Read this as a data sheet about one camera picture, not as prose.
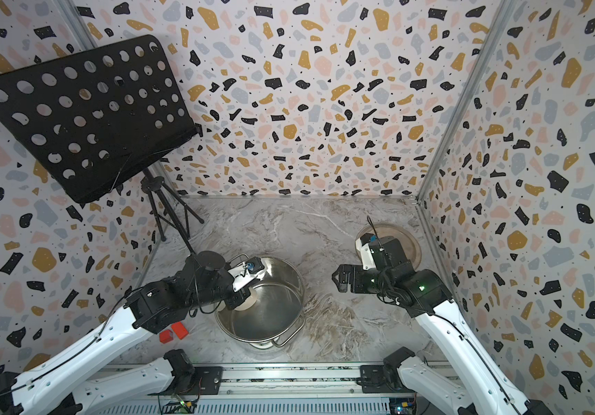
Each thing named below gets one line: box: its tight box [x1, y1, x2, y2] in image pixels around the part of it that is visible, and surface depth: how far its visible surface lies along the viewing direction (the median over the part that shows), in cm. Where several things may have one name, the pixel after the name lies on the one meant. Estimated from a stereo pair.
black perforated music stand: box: [0, 34, 205, 256], surface depth 62 cm
